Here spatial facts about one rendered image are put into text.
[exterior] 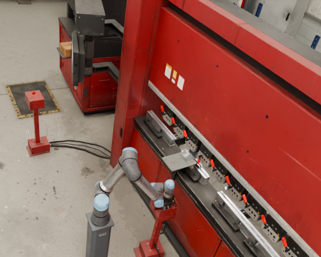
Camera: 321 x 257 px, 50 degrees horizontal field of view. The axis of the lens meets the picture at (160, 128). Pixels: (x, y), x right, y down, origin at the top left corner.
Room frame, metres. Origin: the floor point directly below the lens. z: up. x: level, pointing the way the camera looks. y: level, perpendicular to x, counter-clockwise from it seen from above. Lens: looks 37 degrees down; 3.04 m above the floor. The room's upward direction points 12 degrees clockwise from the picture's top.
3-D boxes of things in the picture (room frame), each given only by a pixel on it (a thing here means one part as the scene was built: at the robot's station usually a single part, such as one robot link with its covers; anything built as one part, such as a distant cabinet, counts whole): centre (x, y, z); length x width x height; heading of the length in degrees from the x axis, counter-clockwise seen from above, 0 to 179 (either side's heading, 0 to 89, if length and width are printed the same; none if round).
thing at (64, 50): (3.92, 1.33, 1.04); 0.30 x 0.26 x 0.12; 34
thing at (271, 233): (1.63, -0.93, 1.18); 0.15 x 0.09 x 0.17; 38
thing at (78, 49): (3.00, 0.93, 1.42); 0.45 x 0.12 x 0.36; 20
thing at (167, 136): (2.84, 0.00, 0.92); 0.50 x 0.06 x 0.10; 38
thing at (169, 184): (1.94, -0.16, 1.03); 0.09 x 0.08 x 0.11; 103
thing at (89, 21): (3.08, 0.86, 1.53); 0.51 x 0.25 x 0.85; 20
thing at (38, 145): (3.11, 1.45, 0.41); 0.25 x 0.20 x 0.83; 128
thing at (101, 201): (1.70, 0.32, 0.94); 0.13 x 0.12 x 0.14; 13
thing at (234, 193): (1.95, -0.69, 1.18); 0.15 x 0.09 x 0.17; 38
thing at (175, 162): (2.31, -0.22, 1.00); 0.26 x 0.18 x 0.01; 128
